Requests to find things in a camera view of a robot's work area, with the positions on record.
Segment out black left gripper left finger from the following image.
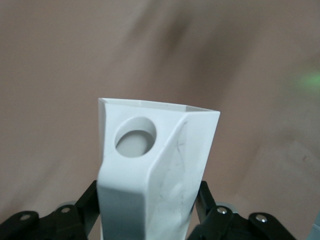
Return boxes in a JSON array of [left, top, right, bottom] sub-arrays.
[[0, 179, 101, 240]]

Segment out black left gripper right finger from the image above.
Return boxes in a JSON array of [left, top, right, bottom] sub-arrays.
[[186, 179, 306, 240]]

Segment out white faceted cup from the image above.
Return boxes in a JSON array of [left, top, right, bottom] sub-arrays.
[[96, 97, 222, 240]]

